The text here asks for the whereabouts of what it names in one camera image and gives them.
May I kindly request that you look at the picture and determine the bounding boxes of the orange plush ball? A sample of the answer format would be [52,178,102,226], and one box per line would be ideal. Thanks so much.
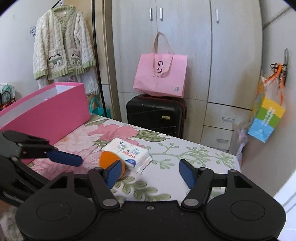
[98,151,126,179]

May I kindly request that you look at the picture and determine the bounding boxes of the blue white tissue pack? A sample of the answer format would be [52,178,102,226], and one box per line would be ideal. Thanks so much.
[102,138,152,174]

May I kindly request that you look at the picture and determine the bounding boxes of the pink cardboard box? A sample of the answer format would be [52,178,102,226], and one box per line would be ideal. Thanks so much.
[1,83,90,146]

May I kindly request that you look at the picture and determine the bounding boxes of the teal gift bag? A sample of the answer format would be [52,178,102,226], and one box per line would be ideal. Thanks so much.
[89,97,111,118]

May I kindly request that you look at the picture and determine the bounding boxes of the black suitcase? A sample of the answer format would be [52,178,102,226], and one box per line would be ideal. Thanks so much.
[126,94,187,138]

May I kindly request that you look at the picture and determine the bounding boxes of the white fluffy pants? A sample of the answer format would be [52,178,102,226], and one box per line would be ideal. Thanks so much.
[37,67,99,96]

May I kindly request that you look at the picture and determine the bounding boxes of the colourful hanging gift bag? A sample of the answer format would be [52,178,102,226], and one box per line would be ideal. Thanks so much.
[247,63,286,143]

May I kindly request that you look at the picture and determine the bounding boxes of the pink tote bag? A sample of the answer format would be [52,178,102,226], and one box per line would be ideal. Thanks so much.
[133,32,188,98]

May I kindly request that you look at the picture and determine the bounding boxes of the white green knitted cardigan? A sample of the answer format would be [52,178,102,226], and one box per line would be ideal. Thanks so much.
[33,6,95,80]

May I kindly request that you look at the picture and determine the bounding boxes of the grey wardrobe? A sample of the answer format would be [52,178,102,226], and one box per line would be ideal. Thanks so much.
[103,1,262,151]

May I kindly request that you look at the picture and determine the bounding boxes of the black clothes rack pole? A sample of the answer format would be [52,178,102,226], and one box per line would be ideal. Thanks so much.
[91,0,107,117]

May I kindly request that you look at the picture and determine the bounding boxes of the wall hook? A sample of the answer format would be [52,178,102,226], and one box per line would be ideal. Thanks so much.
[283,48,290,86]

